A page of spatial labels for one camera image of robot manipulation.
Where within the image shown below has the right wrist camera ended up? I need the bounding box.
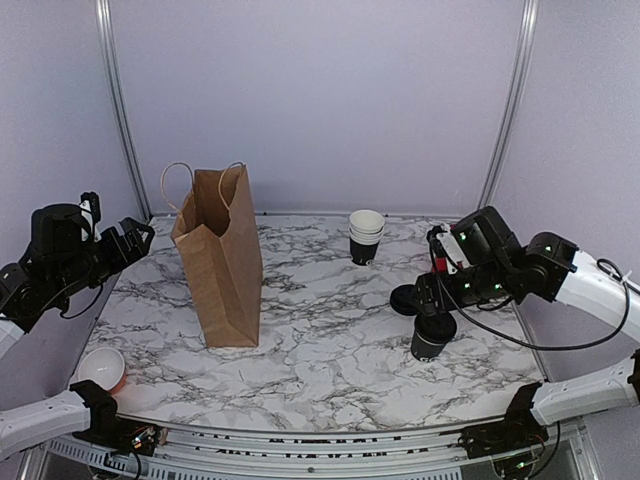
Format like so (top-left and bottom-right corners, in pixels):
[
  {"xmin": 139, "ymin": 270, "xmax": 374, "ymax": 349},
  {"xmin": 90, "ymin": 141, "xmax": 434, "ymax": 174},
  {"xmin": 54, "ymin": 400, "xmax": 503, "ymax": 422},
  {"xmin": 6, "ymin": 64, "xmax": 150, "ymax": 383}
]
[{"xmin": 427, "ymin": 224, "xmax": 471, "ymax": 275}]

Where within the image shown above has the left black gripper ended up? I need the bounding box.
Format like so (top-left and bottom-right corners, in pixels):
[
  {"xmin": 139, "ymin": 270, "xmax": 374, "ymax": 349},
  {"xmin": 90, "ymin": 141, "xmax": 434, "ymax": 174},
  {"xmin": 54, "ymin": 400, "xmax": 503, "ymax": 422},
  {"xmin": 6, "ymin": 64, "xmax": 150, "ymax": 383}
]
[{"xmin": 52, "ymin": 216, "xmax": 154, "ymax": 301}]

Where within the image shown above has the black paper coffee cup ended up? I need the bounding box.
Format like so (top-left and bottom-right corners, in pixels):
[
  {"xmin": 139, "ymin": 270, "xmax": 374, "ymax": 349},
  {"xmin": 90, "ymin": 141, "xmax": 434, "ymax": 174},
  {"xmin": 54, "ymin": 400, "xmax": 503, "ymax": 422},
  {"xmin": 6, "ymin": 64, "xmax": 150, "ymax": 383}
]
[{"xmin": 410, "ymin": 330, "xmax": 452, "ymax": 362}]

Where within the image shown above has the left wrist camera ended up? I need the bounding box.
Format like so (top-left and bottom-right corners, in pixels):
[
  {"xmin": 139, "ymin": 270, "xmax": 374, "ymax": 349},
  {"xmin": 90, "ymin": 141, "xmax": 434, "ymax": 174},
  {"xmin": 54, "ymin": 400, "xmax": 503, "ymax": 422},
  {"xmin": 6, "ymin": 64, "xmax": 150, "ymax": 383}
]
[{"xmin": 79, "ymin": 192, "xmax": 101, "ymax": 242}]

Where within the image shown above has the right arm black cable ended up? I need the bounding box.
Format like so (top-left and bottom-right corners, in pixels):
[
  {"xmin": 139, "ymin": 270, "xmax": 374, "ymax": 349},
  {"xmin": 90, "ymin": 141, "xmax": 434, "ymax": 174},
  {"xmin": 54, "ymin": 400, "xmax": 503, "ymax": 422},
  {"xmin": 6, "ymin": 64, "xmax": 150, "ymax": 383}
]
[{"xmin": 429, "ymin": 234, "xmax": 632, "ymax": 351}]

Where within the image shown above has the aluminium frame post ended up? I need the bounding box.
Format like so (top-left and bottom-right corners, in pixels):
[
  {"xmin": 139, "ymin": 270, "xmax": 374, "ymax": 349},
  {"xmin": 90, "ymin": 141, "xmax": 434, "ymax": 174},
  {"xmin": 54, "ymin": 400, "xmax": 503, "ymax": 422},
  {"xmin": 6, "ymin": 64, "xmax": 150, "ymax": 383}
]
[
  {"xmin": 95, "ymin": 0, "xmax": 152, "ymax": 221},
  {"xmin": 477, "ymin": 0, "xmax": 540, "ymax": 209}
]

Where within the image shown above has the black plastic cup lid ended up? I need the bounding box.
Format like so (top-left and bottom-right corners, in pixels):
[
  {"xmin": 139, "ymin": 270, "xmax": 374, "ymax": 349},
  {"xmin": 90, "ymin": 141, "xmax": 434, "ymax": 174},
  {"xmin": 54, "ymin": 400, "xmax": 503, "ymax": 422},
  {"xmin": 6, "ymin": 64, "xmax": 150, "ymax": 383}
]
[{"xmin": 414, "ymin": 312, "xmax": 457, "ymax": 344}]

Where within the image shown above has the red cylindrical container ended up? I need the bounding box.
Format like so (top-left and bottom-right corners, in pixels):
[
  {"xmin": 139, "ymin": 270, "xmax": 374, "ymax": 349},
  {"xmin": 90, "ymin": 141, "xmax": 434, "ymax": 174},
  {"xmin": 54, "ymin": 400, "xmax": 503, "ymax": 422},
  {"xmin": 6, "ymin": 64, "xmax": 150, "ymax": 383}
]
[{"xmin": 432, "ymin": 256, "xmax": 449, "ymax": 274}]

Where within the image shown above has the white and orange bowl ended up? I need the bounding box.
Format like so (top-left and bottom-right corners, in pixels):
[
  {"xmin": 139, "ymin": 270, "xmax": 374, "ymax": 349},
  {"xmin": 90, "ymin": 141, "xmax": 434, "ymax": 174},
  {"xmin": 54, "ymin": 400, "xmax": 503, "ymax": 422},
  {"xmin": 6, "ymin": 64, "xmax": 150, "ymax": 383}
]
[{"xmin": 76, "ymin": 347, "xmax": 126, "ymax": 394}]

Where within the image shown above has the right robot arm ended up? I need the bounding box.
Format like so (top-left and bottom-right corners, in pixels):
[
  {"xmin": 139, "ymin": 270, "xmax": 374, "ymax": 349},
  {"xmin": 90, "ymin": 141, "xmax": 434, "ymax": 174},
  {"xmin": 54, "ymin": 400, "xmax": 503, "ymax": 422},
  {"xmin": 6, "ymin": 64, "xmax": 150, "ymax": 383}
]
[{"xmin": 409, "ymin": 206, "xmax": 639, "ymax": 458}]

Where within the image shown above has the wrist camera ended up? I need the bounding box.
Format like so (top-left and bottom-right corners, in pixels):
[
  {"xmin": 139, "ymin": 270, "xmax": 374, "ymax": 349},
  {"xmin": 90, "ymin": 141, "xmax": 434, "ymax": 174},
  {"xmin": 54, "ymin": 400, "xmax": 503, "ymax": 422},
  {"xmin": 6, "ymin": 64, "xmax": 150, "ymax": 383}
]
[
  {"xmin": 79, "ymin": 192, "xmax": 101, "ymax": 242},
  {"xmin": 427, "ymin": 224, "xmax": 471, "ymax": 275}
]

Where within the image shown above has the stack of paper cups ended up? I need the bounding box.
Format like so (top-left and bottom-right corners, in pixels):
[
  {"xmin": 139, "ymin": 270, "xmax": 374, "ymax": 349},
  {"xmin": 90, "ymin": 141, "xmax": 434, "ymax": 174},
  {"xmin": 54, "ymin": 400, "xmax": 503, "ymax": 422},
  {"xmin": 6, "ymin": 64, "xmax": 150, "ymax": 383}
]
[{"xmin": 349, "ymin": 209, "xmax": 386, "ymax": 266}]

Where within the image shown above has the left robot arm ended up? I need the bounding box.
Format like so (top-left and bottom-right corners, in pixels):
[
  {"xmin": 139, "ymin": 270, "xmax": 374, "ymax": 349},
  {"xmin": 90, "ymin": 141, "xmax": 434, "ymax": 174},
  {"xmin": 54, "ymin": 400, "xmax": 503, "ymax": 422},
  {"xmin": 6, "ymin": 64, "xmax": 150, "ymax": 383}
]
[{"xmin": 1, "ymin": 194, "xmax": 159, "ymax": 458}]

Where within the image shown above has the right aluminium frame post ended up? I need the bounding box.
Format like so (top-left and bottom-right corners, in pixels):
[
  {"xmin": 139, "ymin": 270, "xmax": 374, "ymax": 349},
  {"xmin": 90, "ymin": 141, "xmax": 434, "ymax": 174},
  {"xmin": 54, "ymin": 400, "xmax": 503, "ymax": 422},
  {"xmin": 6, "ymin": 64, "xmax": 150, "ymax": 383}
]
[{"xmin": 477, "ymin": 0, "xmax": 540, "ymax": 209}]

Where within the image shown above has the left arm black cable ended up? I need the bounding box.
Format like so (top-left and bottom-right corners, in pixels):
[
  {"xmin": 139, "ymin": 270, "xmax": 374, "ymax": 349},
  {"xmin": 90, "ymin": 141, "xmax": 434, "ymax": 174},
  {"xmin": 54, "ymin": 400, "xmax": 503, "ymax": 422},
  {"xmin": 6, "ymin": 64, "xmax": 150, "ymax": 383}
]
[{"xmin": 59, "ymin": 279, "xmax": 106, "ymax": 321}]

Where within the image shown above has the brown paper bag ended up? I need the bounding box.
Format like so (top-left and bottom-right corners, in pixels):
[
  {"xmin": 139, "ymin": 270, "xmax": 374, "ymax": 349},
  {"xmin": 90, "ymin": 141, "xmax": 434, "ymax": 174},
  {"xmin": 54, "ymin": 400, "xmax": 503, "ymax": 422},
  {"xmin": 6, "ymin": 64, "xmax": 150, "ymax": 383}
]
[{"xmin": 167, "ymin": 162, "xmax": 263, "ymax": 348}]

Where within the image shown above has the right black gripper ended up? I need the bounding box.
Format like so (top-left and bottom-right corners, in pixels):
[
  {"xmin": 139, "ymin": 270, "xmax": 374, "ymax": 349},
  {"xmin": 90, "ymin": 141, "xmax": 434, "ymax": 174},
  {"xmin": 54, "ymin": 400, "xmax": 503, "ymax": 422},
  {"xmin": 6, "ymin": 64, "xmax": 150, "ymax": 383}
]
[{"xmin": 410, "ymin": 261, "xmax": 515, "ymax": 316}]

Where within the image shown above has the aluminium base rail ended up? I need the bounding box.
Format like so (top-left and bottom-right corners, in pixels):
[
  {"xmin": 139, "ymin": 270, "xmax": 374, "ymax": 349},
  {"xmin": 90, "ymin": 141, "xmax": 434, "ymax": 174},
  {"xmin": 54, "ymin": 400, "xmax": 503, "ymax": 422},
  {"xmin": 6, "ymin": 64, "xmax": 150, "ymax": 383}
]
[{"xmin": 12, "ymin": 417, "xmax": 602, "ymax": 479}]

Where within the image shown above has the left aluminium frame post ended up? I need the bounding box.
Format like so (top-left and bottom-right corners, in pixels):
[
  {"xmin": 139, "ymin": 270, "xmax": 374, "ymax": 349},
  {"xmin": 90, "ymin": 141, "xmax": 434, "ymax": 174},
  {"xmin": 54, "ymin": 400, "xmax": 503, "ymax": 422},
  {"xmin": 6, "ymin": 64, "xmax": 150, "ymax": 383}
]
[{"xmin": 95, "ymin": 0, "xmax": 152, "ymax": 221}]

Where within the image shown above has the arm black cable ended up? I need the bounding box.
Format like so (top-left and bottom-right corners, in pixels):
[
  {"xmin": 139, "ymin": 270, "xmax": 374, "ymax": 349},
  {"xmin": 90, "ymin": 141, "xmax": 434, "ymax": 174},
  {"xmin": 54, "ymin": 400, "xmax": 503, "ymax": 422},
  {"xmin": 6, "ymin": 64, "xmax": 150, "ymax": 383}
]
[
  {"xmin": 429, "ymin": 234, "xmax": 632, "ymax": 351},
  {"xmin": 59, "ymin": 279, "xmax": 106, "ymax": 321}
]

